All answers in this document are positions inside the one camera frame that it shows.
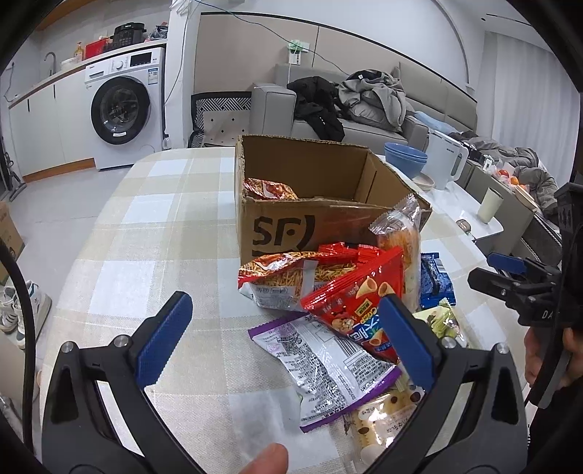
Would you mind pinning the white electric kettle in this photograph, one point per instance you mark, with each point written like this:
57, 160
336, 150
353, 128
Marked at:
446, 158

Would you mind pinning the small beige round gadget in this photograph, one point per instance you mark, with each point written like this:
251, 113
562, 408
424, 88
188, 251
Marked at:
464, 225

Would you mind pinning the SF cardboard box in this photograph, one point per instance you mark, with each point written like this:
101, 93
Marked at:
341, 189

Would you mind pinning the white cup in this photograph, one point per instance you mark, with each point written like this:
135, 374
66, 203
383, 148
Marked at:
489, 206

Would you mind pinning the blue bowls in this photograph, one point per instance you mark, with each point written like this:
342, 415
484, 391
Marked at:
408, 160

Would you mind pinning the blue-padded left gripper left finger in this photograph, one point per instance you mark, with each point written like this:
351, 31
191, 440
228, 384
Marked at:
97, 417

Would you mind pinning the grey jacket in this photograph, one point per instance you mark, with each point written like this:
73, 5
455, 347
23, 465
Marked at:
374, 98

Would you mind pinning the white noodle snack bag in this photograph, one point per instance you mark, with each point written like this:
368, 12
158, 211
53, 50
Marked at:
269, 190

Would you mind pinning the cream chocolate biscuit bag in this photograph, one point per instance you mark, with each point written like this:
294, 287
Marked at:
375, 425

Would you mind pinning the grey clothes pile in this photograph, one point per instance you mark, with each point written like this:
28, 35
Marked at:
528, 168

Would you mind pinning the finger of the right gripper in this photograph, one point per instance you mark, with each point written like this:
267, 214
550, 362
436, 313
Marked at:
503, 263

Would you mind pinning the small floor cardboard box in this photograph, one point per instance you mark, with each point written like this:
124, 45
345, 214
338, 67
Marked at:
9, 233

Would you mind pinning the blue cookie packet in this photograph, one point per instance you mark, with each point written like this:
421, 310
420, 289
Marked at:
435, 283

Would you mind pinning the clear orange bread bag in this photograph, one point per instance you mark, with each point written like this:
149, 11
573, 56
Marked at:
400, 227

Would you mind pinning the white kitchen cabinet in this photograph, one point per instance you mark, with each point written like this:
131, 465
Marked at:
52, 128

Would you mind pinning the green Franzzi cookie bag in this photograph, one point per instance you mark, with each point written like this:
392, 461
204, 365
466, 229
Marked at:
443, 322

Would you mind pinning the left hand thumb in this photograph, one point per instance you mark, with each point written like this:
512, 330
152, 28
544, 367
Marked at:
274, 459

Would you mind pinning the white washing machine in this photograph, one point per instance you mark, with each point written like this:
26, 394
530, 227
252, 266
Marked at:
125, 98

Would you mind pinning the red corn cone snack bag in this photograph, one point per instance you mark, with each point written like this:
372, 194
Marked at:
349, 305

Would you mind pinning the beige plate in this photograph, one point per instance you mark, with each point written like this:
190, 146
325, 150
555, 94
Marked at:
424, 182

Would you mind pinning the purple-edged silver snack bag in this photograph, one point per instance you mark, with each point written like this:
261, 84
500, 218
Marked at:
332, 374

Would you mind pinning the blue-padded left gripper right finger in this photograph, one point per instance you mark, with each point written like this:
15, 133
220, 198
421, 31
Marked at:
471, 418

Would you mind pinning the grey sofa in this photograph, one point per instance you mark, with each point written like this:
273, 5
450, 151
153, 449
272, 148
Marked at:
433, 104

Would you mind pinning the black jacket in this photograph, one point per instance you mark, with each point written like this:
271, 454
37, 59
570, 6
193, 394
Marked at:
316, 99

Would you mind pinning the black patterned chair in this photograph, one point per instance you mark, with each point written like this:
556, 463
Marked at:
219, 118

